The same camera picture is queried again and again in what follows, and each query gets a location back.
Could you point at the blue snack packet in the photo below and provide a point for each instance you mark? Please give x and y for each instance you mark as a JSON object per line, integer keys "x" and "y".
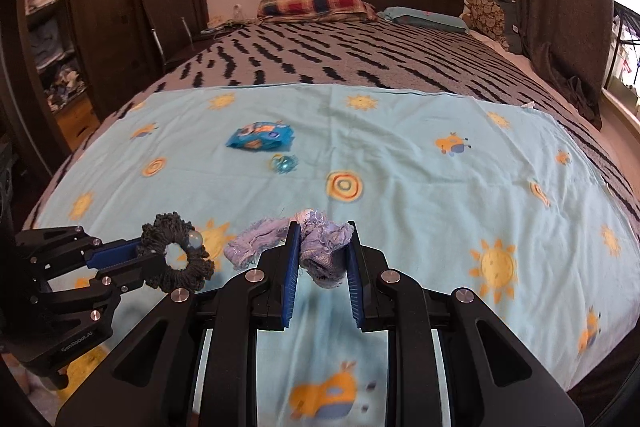
{"x": 262, "y": 135}

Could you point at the plaid pillow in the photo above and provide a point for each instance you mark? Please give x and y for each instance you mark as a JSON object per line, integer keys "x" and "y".
{"x": 301, "y": 11}

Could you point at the dark bedside table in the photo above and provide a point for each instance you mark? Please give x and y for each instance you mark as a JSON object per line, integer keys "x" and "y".
{"x": 201, "y": 43}

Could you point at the dark knitted scrunchie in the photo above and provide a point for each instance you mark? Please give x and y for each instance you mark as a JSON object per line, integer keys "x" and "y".
{"x": 174, "y": 255}

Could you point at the black metal rack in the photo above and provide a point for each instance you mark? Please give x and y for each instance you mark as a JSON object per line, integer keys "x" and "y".
{"x": 623, "y": 60}

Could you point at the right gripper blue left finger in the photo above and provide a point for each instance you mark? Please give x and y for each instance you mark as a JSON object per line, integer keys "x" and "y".
{"x": 290, "y": 274}

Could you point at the yellow fluffy rug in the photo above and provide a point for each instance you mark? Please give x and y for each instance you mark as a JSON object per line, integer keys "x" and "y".
{"x": 80, "y": 369}

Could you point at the brown patterned cushion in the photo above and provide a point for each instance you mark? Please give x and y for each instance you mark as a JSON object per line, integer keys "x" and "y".
{"x": 497, "y": 20}

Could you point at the dark wooden wardrobe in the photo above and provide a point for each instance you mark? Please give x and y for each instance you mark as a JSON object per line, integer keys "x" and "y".
{"x": 122, "y": 47}

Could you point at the blue glass ball keychain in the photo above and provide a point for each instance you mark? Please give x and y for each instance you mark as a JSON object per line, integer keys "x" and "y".
{"x": 282, "y": 164}

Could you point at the teal pillow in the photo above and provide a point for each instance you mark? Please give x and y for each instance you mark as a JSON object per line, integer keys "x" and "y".
{"x": 419, "y": 18}

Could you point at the black white patterned bedspread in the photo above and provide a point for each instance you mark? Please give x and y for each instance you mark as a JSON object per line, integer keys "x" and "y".
{"x": 388, "y": 56}

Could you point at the light blue patterned sheet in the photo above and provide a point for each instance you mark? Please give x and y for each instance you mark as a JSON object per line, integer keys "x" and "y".
{"x": 454, "y": 191}

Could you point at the lavender cloth rag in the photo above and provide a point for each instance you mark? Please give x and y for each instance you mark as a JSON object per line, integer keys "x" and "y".
{"x": 321, "y": 244}

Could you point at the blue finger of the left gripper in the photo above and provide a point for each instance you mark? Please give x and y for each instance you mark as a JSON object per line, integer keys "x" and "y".
{"x": 115, "y": 253}

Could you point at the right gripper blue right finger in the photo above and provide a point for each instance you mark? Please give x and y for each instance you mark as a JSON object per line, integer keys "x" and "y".
{"x": 353, "y": 276}

